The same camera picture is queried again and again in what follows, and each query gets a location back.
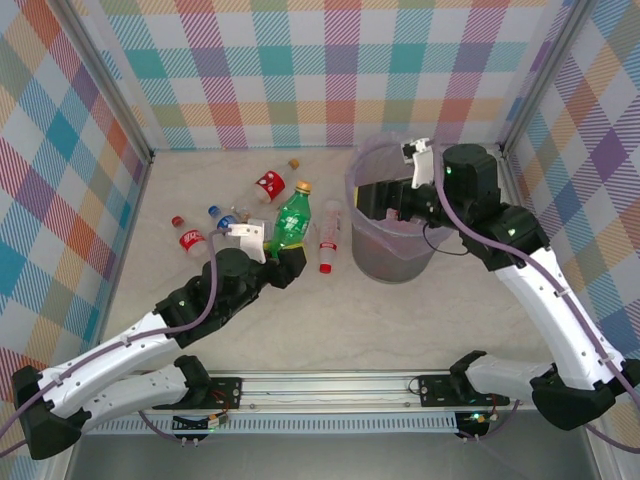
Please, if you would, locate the aluminium frame post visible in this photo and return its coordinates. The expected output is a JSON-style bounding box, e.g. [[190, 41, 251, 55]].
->
[[47, 0, 156, 169], [497, 0, 601, 161]]

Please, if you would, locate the red label cola bottle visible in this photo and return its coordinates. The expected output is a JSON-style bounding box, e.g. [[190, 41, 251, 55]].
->
[[170, 214, 209, 257]]

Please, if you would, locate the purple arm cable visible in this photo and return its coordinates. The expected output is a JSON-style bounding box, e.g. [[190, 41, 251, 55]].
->
[[429, 139, 640, 454], [0, 227, 236, 459]]

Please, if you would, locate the red polka dot label bottle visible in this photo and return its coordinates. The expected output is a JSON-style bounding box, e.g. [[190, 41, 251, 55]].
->
[[230, 158, 301, 219]]

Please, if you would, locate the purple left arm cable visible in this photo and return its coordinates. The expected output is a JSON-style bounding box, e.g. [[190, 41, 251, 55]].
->
[[0, 227, 236, 459]]

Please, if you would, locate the slim clear red cap bottle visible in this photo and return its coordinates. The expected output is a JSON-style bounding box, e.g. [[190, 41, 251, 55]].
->
[[318, 199, 345, 275]]

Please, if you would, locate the grey plastic bin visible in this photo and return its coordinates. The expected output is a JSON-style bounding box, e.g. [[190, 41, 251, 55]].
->
[[351, 222, 435, 285]]

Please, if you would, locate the grey trash bin with bag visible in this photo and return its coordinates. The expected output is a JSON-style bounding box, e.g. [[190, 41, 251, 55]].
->
[[345, 132, 454, 264]]

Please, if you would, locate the black power connector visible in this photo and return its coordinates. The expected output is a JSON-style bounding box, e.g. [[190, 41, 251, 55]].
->
[[172, 412, 231, 447], [455, 409, 499, 444]]

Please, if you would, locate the blue cap blue label bottle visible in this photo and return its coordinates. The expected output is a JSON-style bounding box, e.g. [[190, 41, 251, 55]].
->
[[207, 203, 251, 231]]

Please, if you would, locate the white slotted cable duct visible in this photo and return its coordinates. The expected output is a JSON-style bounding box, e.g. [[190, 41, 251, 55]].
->
[[82, 413, 459, 435]]

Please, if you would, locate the green bottle yellow cap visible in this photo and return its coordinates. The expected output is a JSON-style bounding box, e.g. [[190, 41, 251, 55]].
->
[[263, 180, 314, 254]]

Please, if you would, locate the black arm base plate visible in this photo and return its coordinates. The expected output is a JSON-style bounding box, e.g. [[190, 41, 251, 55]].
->
[[417, 374, 511, 407], [151, 375, 244, 411]]

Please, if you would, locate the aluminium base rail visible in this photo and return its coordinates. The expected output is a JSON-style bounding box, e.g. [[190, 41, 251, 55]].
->
[[79, 369, 541, 416]]

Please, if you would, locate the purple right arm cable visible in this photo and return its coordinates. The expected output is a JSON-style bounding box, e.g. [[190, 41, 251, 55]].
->
[[429, 139, 640, 454]]

